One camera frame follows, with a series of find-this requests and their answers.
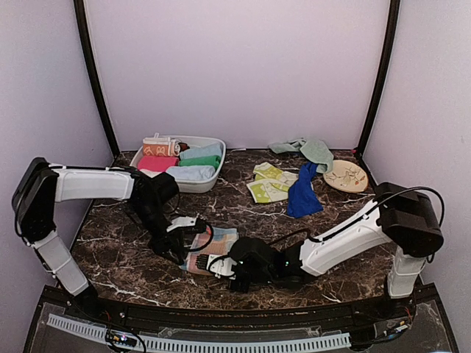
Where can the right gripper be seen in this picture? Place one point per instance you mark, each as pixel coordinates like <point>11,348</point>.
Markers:
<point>241,288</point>

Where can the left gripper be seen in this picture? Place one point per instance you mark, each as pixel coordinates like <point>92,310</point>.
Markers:
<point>168,242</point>

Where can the blue polka dot towel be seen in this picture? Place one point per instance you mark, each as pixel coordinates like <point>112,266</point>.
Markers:
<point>223,240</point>

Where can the orange bunny towel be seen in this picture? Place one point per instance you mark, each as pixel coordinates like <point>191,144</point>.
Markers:
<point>161,147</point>

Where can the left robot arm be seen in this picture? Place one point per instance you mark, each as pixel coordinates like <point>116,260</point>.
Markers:
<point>45,186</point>

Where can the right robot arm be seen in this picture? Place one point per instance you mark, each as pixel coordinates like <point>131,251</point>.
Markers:
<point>403,216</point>

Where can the dark blue object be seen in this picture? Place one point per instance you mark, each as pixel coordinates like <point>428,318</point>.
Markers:
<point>302,200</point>

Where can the light blue rolled towel front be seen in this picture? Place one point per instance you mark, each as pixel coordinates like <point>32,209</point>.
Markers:
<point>192,172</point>

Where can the light blue rolled towel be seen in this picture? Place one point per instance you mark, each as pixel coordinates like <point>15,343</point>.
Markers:
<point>192,172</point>
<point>213,149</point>

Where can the pink rolled towel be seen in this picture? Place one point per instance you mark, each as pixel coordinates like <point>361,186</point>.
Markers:
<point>157,163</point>

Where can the green patterned small towel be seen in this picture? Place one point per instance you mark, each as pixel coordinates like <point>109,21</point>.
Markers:
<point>271,184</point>

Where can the green rolled towel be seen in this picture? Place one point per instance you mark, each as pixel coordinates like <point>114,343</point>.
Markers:
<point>213,160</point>

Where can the brown rolled towel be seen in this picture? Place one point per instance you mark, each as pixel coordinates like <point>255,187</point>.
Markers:
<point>183,146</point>

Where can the light blue rolled towel back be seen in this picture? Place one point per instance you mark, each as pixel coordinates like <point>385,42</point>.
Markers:
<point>213,149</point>

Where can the grey green crumpled towel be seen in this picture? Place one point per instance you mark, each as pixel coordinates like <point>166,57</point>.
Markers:
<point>314,150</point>

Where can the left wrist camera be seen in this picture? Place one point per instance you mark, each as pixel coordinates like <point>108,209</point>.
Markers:
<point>189,224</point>

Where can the white slotted cable duct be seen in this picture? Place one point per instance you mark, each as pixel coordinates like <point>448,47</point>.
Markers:
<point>122,340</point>

